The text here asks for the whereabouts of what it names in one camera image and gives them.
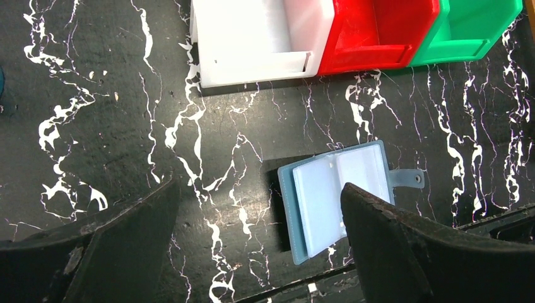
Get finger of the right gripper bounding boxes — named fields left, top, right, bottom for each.
left=457, top=204, right=534, bottom=245

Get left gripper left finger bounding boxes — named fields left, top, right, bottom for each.
left=1, top=180, right=180, bottom=302

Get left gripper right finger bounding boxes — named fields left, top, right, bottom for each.
left=341, top=183, right=534, bottom=302

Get blue card holder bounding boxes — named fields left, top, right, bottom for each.
left=277, top=140, right=425, bottom=265

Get green plastic bin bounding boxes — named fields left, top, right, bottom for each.
left=410, top=0, right=524, bottom=67

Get red plastic bin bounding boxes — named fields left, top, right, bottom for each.
left=318, top=0, right=440, bottom=76

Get white plastic bin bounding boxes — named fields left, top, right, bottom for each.
left=190, top=0, right=335, bottom=88

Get blue round tape tin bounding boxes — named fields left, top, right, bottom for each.
left=0, top=67, right=5, bottom=98

